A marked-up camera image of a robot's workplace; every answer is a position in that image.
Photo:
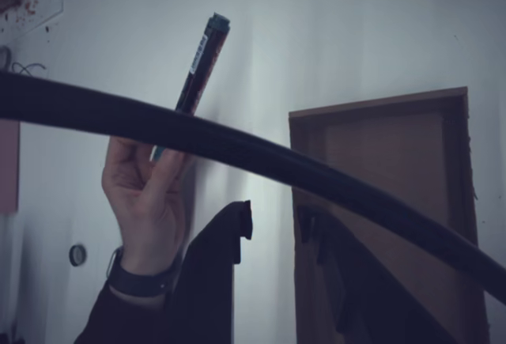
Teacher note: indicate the green edding marker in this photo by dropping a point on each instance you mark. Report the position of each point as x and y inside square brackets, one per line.
[201, 71]

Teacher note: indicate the man's left hand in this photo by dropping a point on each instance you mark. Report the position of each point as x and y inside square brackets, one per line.
[150, 209]

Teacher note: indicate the smartwatch with blue band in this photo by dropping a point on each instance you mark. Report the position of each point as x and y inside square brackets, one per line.
[138, 282]

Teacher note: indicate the open brown cardboard box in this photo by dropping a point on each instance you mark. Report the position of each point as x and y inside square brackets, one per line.
[395, 154]

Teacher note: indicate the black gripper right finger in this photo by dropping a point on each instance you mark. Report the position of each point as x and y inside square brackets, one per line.
[367, 304]

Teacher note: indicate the pink flat block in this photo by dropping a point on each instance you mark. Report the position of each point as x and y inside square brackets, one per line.
[8, 166]

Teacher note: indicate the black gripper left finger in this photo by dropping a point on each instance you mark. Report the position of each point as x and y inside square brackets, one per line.
[205, 292]

